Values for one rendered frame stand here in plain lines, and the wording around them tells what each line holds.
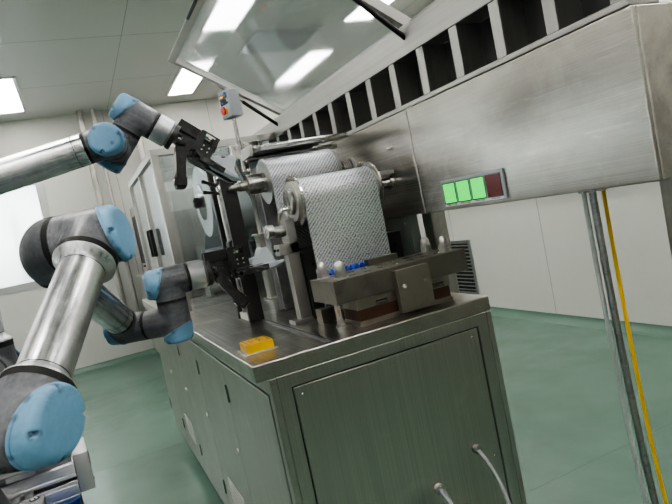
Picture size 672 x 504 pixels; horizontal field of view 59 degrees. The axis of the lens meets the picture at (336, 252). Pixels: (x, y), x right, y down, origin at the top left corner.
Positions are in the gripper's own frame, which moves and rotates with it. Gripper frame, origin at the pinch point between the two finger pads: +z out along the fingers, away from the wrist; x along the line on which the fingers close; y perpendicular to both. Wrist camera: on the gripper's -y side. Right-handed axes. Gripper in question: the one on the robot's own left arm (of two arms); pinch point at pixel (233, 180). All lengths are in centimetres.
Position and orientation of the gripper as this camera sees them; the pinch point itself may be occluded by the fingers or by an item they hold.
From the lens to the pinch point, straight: 165.4
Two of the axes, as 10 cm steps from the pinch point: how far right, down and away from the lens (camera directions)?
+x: -4.0, 0.1, 9.2
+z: 8.2, 4.6, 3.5
